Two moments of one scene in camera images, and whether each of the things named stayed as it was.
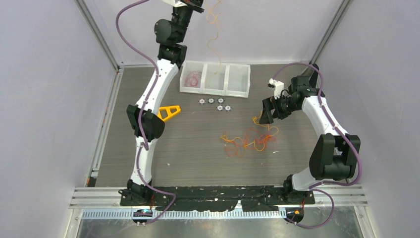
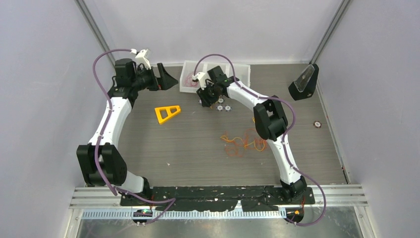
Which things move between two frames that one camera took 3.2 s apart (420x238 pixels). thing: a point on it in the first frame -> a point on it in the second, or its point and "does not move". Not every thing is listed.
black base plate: x=211 y=198 does not move
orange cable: x=252 y=139 does not move
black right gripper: x=270 y=103 -> x=206 y=101
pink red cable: x=191 y=79 does not move
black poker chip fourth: x=220 y=107 does not move
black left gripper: x=191 y=4 -> x=167 y=82
